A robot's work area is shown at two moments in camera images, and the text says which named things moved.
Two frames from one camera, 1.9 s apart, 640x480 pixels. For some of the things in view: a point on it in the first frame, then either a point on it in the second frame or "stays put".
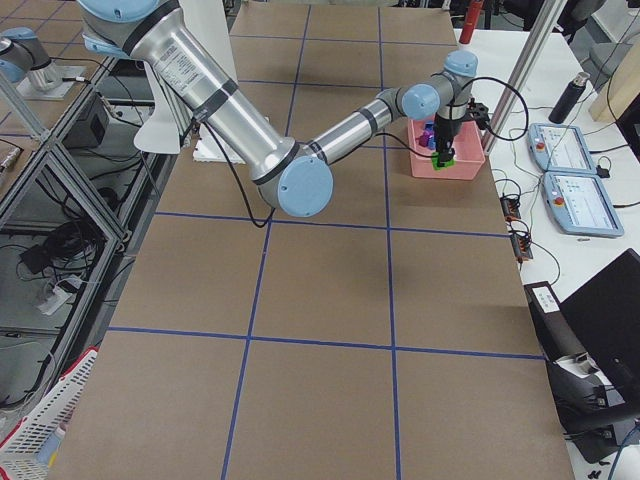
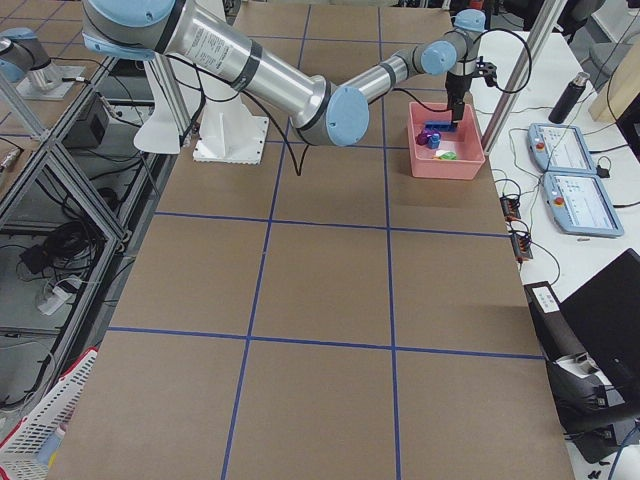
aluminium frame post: x=547 y=17 stays put
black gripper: x=479 y=113 -> x=486 y=70
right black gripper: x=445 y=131 -> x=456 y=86
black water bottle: x=569 y=98 stays put
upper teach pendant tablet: x=559 y=148 stays put
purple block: x=423 y=140 stays put
